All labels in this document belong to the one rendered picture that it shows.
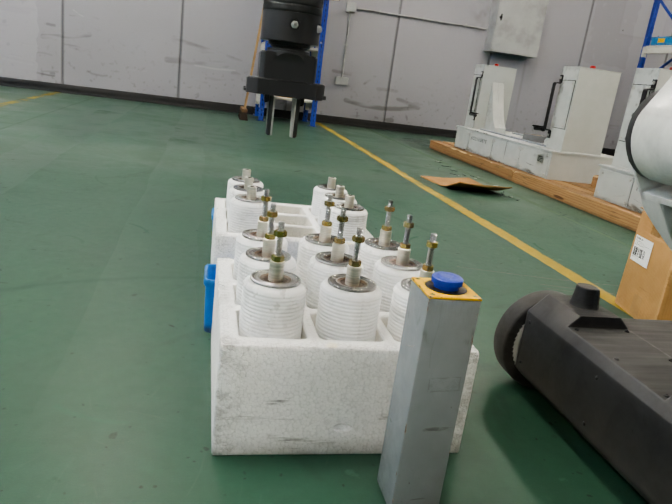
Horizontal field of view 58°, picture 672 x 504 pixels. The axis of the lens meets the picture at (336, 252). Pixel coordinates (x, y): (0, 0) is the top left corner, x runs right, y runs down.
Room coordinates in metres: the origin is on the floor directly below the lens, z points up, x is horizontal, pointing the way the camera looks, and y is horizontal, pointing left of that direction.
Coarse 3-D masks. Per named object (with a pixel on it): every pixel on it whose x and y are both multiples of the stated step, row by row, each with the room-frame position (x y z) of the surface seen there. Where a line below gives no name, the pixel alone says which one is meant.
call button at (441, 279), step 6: (432, 276) 0.73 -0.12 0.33; (438, 276) 0.72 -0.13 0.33; (444, 276) 0.73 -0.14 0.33; (450, 276) 0.73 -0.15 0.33; (456, 276) 0.73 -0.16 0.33; (438, 282) 0.72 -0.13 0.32; (444, 282) 0.71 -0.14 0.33; (450, 282) 0.71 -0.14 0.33; (456, 282) 0.71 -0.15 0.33; (462, 282) 0.72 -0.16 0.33; (438, 288) 0.72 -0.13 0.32; (444, 288) 0.72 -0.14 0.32; (450, 288) 0.71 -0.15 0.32; (456, 288) 0.72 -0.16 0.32
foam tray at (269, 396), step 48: (240, 336) 0.79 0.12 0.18; (384, 336) 0.86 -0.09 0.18; (240, 384) 0.77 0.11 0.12; (288, 384) 0.78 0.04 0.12; (336, 384) 0.80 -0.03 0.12; (384, 384) 0.82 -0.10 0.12; (240, 432) 0.77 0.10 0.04; (288, 432) 0.79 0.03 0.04; (336, 432) 0.80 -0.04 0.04; (384, 432) 0.82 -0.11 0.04
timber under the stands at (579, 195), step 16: (432, 144) 5.84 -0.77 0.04; (448, 144) 5.65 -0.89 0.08; (464, 160) 5.07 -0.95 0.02; (480, 160) 4.78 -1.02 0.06; (512, 176) 4.26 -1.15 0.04; (528, 176) 4.05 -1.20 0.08; (544, 192) 3.82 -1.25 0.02; (560, 192) 3.65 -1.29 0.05; (576, 192) 3.54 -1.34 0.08; (592, 192) 3.65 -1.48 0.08; (592, 208) 3.33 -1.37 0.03; (608, 208) 3.20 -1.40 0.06; (624, 208) 3.17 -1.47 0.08; (624, 224) 3.05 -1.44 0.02
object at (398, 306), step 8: (400, 288) 0.89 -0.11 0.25; (392, 296) 0.90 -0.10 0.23; (400, 296) 0.88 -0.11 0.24; (408, 296) 0.87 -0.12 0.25; (392, 304) 0.90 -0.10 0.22; (400, 304) 0.88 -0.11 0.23; (392, 312) 0.89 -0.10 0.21; (400, 312) 0.88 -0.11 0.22; (392, 320) 0.89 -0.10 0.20; (400, 320) 0.87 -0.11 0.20; (392, 328) 0.88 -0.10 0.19; (400, 328) 0.87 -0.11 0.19; (392, 336) 0.88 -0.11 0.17; (400, 336) 0.87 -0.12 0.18
